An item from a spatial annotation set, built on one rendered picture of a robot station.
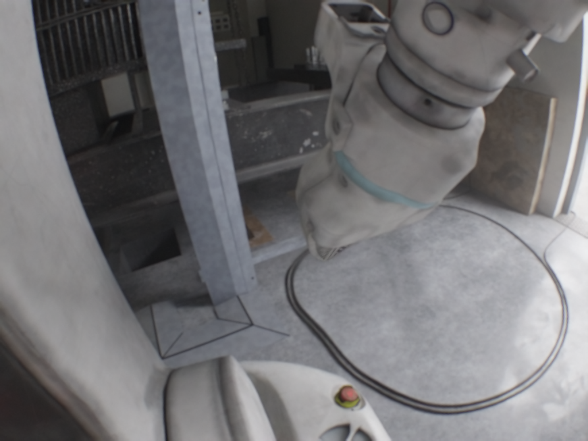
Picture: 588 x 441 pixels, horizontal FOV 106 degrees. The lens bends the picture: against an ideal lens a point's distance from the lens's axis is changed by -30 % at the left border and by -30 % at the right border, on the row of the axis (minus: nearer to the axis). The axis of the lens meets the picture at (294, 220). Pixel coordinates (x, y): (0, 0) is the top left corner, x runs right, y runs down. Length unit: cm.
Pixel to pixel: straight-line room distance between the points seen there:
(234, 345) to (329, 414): 62
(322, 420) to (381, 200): 40
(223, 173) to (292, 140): 35
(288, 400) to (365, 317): 64
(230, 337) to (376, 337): 48
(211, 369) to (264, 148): 106
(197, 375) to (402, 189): 15
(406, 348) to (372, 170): 93
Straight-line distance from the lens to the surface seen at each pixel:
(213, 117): 95
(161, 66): 91
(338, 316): 113
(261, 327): 110
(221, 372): 18
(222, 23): 429
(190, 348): 111
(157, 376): 19
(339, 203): 19
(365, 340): 106
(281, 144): 121
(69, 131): 110
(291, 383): 56
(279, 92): 203
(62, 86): 104
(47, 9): 108
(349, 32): 19
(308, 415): 53
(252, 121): 115
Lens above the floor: 85
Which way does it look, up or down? 31 degrees down
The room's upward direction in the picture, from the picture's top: 6 degrees counter-clockwise
